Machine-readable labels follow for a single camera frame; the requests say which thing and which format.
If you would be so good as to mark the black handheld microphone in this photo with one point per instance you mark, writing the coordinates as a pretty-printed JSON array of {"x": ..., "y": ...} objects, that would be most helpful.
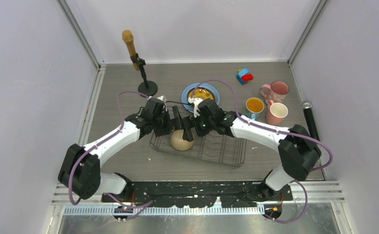
[{"x": 310, "y": 120}]

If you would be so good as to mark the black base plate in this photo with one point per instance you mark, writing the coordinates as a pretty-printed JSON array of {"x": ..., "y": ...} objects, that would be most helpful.
[{"x": 198, "y": 194}]

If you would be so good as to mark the light blue plate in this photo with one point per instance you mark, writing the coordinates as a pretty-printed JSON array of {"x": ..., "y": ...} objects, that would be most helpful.
[{"x": 205, "y": 85}]

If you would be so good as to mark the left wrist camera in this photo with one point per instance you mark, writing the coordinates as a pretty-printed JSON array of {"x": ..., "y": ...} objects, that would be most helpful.
[{"x": 162, "y": 99}]

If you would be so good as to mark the brown microphone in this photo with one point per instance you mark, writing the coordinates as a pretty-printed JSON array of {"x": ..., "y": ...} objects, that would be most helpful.
[{"x": 128, "y": 39}]

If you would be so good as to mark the blue glazed mug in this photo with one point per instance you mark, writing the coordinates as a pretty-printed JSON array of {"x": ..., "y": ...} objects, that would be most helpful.
[{"x": 254, "y": 108}]

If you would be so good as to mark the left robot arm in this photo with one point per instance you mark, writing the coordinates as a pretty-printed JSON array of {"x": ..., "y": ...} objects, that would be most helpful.
[{"x": 81, "y": 168}]

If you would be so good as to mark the plain pink mug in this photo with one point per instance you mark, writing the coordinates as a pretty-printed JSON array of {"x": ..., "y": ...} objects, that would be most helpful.
[{"x": 276, "y": 112}]

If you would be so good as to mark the yellow plate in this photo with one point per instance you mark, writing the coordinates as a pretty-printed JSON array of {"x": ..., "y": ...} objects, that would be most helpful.
[{"x": 195, "y": 96}]

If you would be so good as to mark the pink patterned mug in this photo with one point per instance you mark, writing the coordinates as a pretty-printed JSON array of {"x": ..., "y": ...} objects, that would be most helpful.
[{"x": 276, "y": 91}]

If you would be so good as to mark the black microphone stand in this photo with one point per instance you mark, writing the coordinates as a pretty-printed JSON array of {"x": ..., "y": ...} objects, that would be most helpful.
[{"x": 147, "y": 87}]

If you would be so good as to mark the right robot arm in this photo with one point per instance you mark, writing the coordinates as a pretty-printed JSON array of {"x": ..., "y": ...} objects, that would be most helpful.
[{"x": 297, "y": 150}]

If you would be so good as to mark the beige floral bowl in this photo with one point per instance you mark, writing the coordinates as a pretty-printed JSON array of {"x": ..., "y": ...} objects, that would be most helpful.
[{"x": 178, "y": 142}]

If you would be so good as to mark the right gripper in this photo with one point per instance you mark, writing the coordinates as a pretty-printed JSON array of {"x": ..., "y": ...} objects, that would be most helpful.
[{"x": 188, "y": 124}]

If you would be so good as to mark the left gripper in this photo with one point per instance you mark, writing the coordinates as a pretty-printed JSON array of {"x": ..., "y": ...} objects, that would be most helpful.
[{"x": 176, "y": 124}]

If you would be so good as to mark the colourful toy block stack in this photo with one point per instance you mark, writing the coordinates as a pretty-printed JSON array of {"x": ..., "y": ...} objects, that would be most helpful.
[{"x": 244, "y": 76}]

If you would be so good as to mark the black wire dish rack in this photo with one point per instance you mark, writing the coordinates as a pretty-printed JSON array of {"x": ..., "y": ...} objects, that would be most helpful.
[{"x": 213, "y": 147}]

